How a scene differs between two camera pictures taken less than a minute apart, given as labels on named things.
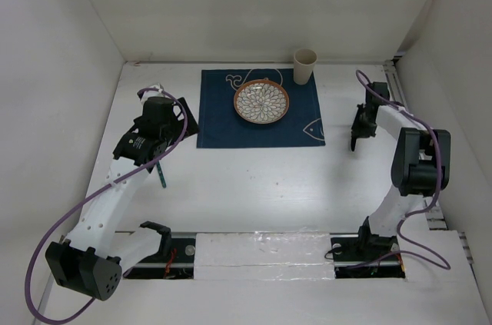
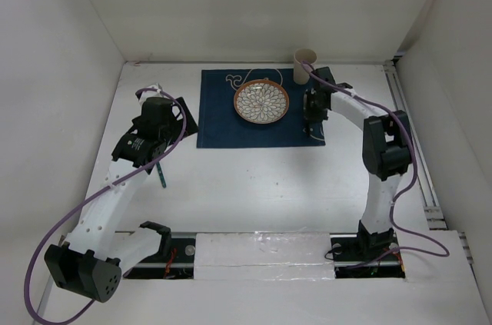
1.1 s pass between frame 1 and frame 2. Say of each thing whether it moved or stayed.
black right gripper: moved
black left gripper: stayed
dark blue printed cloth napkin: stayed
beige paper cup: stayed
